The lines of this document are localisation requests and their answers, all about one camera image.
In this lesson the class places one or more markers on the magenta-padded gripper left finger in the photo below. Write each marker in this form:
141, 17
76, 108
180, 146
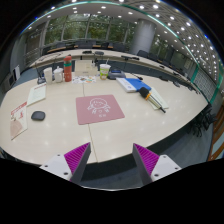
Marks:
76, 157

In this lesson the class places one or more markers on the black handheld microphone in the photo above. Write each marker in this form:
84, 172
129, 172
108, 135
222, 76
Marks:
145, 92

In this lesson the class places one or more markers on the white lidded mug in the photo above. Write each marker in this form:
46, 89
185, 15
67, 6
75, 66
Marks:
58, 75

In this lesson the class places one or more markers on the ceiling lights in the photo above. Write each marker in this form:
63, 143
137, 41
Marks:
186, 24

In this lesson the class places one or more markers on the white floor appliance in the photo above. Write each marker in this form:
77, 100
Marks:
15, 72

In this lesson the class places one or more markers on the red drink bottle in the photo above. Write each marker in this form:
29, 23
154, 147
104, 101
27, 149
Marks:
67, 70

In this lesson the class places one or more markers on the blue and white book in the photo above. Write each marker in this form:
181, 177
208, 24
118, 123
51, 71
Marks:
135, 84

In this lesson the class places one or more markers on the white paper booklet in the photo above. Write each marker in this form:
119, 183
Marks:
36, 94

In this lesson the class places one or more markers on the red-print paper flyer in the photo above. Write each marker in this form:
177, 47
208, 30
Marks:
18, 121

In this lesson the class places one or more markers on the pink printed mouse pad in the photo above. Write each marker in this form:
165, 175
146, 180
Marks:
100, 109

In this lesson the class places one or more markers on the colourful sticker sheet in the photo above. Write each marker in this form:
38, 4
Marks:
83, 79

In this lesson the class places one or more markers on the dark conference microphone unit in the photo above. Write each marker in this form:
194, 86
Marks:
116, 74
41, 80

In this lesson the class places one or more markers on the takeaway drink cup with straw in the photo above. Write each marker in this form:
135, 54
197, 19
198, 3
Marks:
104, 72

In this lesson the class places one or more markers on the white paper sheets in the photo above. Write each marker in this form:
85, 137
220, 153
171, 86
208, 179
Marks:
160, 99

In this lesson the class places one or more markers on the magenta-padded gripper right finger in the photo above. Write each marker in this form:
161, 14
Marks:
146, 159

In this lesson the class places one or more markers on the black computer mouse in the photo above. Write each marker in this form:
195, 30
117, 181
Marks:
38, 115

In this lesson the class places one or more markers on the white paper cup stack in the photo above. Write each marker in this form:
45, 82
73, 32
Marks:
48, 75

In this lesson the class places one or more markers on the black office chairs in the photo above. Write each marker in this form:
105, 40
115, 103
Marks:
85, 44

